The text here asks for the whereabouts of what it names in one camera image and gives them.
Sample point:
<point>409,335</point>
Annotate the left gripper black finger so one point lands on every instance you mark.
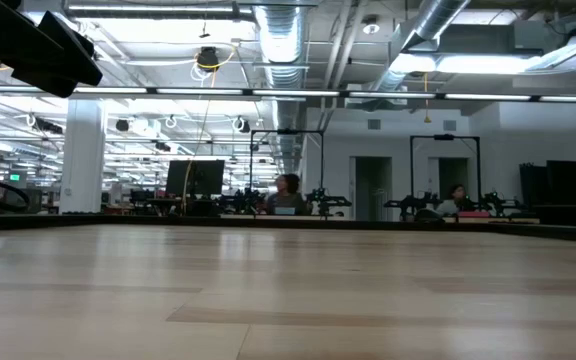
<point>13,45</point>
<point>80,62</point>

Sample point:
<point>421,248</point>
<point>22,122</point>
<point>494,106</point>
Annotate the black background robot arm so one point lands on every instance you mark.
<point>243,200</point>
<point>498,202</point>
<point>330,201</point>
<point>410,202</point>

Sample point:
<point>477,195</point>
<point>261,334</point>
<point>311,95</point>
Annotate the white pillar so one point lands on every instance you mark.
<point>83,160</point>

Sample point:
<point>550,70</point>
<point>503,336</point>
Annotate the green exit sign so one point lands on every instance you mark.
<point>15,177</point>

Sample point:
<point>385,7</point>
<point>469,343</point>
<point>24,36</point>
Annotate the black computer monitor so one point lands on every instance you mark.
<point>203,177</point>

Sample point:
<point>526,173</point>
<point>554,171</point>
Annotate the person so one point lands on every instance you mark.
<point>288,197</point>
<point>455,200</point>

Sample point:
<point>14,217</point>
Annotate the round ceiling sensor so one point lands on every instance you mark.
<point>371,27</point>

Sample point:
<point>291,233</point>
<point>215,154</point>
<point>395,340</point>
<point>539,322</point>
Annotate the long ceiling light strip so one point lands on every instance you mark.
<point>393,95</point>

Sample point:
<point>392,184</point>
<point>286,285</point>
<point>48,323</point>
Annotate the grey doorway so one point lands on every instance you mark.
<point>452,172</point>
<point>372,187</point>

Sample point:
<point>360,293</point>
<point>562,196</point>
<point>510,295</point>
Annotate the pink flat box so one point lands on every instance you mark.
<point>474,214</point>

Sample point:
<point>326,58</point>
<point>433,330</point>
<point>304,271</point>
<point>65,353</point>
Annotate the black background monitor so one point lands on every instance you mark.
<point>533,185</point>
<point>565,177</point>

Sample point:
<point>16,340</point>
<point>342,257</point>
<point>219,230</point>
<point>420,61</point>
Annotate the silver ribbed ceiling duct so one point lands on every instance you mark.
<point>283,40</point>

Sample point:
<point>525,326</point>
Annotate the black background gantry frame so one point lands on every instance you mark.
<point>288,132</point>
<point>443,137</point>

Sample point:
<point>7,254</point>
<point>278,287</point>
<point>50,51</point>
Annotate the grey wall vent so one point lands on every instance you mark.
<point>374,124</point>
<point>449,125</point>

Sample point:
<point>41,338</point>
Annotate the silver slanted ceiling duct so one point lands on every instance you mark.
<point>438,17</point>

